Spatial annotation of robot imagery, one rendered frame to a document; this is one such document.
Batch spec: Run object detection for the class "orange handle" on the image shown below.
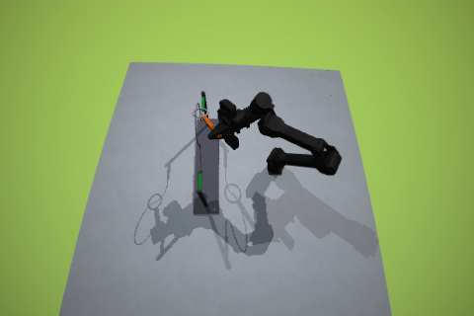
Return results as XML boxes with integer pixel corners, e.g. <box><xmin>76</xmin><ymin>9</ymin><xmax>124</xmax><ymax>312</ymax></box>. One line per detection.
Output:
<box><xmin>192</xmin><ymin>108</ymin><xmax>222</xmax><ymax>138</ymax></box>

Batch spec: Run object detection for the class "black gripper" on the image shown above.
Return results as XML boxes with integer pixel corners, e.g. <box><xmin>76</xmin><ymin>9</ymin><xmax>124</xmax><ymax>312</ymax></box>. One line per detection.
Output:
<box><xmin>208</xmin><ymin>99</ymin><xmax>252</xmax><ymax>150</ymax></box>

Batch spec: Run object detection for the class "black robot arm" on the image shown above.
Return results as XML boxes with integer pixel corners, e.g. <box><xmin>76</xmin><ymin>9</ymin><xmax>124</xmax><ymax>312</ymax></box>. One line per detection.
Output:
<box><xmin>245</xmin><ymin>92</ymin><xmax>342</xmax><ymax>176</ymax></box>

